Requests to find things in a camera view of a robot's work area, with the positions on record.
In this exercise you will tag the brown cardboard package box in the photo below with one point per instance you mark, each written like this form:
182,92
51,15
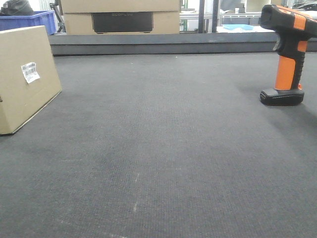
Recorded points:
28,76

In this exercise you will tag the orange black barcode scanner gun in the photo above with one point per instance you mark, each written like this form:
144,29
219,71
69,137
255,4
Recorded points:
293,28

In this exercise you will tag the large printed cardboard box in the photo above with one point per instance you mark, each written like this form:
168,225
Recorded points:
81,24

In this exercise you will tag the upper stacked cardboard box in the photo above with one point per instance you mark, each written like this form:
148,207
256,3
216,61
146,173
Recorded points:
86,6

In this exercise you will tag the dark grey table mat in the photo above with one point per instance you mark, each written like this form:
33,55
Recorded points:
164,146

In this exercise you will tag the light blue plastic tray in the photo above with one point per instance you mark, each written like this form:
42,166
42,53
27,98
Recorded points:
244,27

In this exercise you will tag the blue plastic crate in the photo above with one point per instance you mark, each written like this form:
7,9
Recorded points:
45,18

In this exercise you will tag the black bag in crate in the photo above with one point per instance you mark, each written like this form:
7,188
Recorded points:
16,8

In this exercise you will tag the black vertical metal post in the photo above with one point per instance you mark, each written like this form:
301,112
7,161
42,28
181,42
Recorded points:
201,15

